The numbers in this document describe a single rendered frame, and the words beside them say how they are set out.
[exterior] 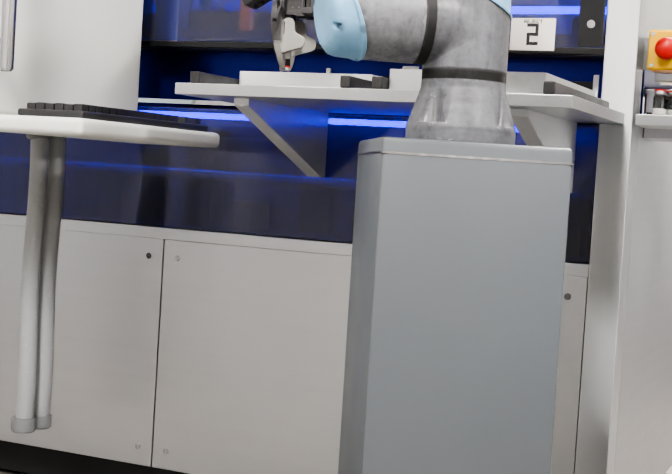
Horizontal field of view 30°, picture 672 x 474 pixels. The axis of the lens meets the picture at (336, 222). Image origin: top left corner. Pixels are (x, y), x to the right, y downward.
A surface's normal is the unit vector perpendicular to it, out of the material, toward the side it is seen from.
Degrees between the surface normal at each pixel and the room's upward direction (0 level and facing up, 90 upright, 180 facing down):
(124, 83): 90
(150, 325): 90
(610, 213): 90
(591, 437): 90
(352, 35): 122
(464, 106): 72
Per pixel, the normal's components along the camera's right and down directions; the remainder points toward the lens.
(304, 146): 0.91, 0.07
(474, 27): 0.18, 0.08
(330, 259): -0.40, 0.01
